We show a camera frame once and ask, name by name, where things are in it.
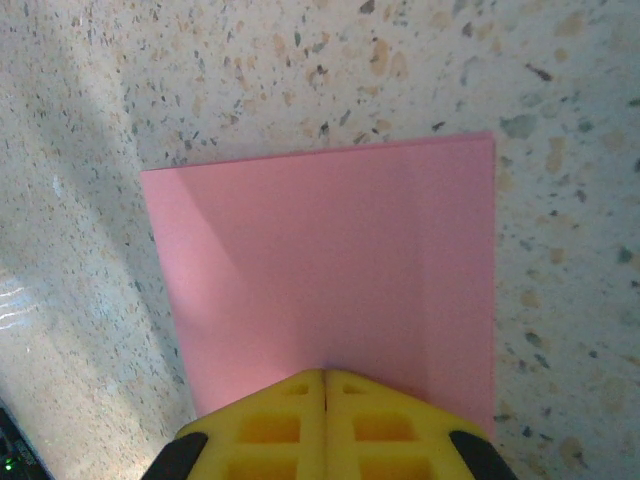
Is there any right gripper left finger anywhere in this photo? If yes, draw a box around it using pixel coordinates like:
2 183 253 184
144 368 328 480

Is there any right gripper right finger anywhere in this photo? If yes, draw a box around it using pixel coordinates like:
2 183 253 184
326 368 519 480

